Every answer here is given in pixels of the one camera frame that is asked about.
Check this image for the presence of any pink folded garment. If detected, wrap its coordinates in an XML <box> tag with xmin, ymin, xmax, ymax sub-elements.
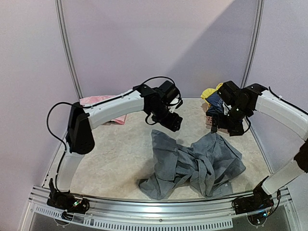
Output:
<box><xmin>79</xmin><ymin>95</ymin><xmax>127</xmax><ymax>125</ymax></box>

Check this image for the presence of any right aluminium wall post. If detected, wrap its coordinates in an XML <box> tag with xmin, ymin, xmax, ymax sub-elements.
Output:
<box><xmin>240</xmin><ymin>0</ymin><xmax>264</xmax><ymax>88</ymax></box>

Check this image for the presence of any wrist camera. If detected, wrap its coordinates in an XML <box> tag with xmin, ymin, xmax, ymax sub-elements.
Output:
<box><xmin>218</xmin><ymin>81</ymin><xmax>240</xmax><ymax>105</ymax></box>
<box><xmin>158</xmin><ymin>80</ymin><xmax>180</xmax><ymax>103</ymax></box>

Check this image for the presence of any navy printed t-shirt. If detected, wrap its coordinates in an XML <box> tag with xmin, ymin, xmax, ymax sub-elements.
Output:
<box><xmin>205</xmin><ymin>92</ymin><xmax>227</xmax><ymax>116</ymax></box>

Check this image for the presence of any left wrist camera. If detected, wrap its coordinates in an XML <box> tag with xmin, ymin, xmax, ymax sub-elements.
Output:
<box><xmin>158</xmin><ymin>80</ymin><xmax>180</xmax><ymax>103</ymax></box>

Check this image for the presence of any aluminium wall post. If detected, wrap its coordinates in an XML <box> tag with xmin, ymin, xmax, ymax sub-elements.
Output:
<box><xmin>240</xmin><ymin>0</ymin><xmax>264</xmax><ymax>88</ymax></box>
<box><xmin>54</xmin><ymin>0</ymin><xmax>83</xmax><ymax>99</ymax></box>

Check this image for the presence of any left aluminium wall post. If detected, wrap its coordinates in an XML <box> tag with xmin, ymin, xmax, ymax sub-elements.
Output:
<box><xmin>54</xmin><ymin>0</ymin><xmax>83</xmax><ymax>99</ymax></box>

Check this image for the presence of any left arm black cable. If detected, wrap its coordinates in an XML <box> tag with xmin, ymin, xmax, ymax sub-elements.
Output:
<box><xmin>47</xmin><ymin>102</ymin><xmax>73</xmax><ymax>154</ymax></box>

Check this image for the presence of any grey-blue button shirt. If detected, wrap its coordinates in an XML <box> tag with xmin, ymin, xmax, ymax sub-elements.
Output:
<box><xmin>137</xmin><ymin>129</ymin><xmax>246</xmax><ymax>200</ymax></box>

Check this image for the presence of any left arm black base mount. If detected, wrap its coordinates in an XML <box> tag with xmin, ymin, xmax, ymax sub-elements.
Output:
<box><xmin>47</xmin><ymin>178</ymin><xmax>90</xmax><ymax>214</ymax></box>

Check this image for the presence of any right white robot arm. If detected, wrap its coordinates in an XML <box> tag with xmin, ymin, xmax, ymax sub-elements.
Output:
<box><xmin>211</xmin><ymin>81</ymin><xmax>308</xmax><ymax>210</ymax></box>

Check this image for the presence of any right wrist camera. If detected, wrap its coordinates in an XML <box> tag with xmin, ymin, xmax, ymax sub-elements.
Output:
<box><xmin>218</xmin><ymin>81</ymin><xmax>240</xmax><ymax>105</ymax></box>

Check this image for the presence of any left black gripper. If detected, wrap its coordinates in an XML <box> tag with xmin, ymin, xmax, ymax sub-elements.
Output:
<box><xmin>150</xmin><ymin>104</ymin><xmax>183</xmax><ymax>132</ymax></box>

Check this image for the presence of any yellow garment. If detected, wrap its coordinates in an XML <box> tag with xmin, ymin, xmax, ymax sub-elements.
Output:
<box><xmin>200</xmin><ymin>83</ymin><xmax>223</xmax><ymax>106</ymax></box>

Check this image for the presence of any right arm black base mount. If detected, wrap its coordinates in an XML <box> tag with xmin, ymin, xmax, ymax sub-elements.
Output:
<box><xmin>231</xmin><ymin>177</ymin><xmax>281</xmax><ymax>227</ymax></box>

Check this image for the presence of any aluminium front rail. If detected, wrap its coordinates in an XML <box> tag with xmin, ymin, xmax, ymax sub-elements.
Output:
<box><xmin>21</xmin><ymin>186</ymin><xmax>304</xmax><ymax>231</ymax></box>

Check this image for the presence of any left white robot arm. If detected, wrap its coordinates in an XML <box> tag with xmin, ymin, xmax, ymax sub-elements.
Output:
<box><xmin>52</xmin><ymin>81</ymin><xmax>182</xmax><ymax>209</ymax></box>

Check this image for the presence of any pink perforated laundry basket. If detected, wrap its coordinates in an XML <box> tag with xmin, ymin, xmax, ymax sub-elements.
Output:
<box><xmin>205</xmin><ymin>116</ymin><xmax>228</xmax><ymax>134</ymax></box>

